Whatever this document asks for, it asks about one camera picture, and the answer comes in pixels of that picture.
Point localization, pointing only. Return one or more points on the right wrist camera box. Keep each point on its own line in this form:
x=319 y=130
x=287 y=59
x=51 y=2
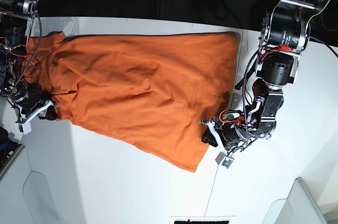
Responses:
x=23 y=127

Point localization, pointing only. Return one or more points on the grey right side panel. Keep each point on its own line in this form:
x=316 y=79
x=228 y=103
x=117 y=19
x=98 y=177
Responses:
x=298 y=208

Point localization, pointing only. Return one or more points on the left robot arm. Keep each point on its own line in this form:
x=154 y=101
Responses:
x=286 y=31

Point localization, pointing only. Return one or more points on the orange t-shirt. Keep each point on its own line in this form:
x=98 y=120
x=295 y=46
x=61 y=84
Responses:
x=150 y=91

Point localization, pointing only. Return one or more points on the grey left side panel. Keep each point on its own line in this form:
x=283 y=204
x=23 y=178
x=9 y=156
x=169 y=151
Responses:
x=40 y=189

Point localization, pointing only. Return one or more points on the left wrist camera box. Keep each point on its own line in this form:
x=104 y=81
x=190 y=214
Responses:
x=223 y=160

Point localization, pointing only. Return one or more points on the dark clutter with blue item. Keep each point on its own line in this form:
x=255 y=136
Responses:
x=7 y=147

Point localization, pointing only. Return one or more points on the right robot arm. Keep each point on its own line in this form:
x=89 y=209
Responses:
x=21 y=69

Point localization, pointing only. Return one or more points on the black white marker sheet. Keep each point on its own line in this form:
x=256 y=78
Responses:
x=204 y=220

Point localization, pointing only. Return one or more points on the grey panel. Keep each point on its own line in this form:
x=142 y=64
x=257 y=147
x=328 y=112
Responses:
x=40 y=189
x=298 y=208

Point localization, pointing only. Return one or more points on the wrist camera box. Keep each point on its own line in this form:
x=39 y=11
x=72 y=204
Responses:
x=23 y=127
x=223 y=160

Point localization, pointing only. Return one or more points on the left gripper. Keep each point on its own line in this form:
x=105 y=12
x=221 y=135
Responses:
x=227 y=136

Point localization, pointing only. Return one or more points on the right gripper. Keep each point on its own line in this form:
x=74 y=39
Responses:
x=28 y=98

